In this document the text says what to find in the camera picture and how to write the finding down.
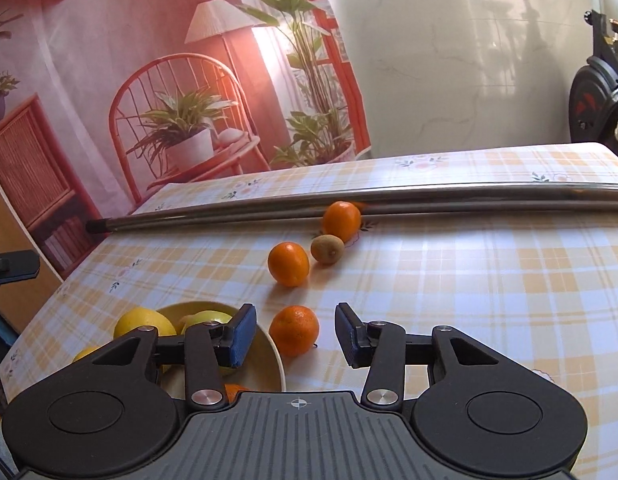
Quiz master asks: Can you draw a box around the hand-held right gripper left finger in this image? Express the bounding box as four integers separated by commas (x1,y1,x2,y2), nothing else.
89,303,258,409

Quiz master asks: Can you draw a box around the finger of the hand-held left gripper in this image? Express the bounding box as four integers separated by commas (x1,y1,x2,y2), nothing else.
0,250,40,289

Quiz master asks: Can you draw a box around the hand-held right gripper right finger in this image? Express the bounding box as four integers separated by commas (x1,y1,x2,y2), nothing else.
335,302,506,407

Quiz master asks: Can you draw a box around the white bowl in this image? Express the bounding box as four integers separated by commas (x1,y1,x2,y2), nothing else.
154,301,286,402

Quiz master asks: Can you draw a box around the green citrus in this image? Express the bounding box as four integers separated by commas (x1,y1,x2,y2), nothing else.
186,309,236,334

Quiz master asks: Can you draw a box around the orange tangerine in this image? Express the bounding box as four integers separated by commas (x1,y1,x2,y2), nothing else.
267,241,311,288
222,382,253,404
322,200,363,244
268,304,321,358

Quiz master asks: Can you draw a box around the large yellow lemon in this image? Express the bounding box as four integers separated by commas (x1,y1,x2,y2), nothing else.
112,308,178,340

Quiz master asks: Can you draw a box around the wooden panel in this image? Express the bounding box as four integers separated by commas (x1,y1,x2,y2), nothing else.
0,170,63,333

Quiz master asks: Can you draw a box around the brown kiwi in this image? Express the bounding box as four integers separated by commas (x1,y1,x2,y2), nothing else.
310,233,346,265

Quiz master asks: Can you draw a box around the stainless steel pole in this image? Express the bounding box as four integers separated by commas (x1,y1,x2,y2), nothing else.
114,179,618,222
85,199,618,235

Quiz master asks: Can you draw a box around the black exercise bike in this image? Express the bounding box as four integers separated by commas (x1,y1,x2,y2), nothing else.
543,0,618,162

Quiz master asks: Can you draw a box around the wall poster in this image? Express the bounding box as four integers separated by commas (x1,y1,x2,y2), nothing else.
0,0,374,282

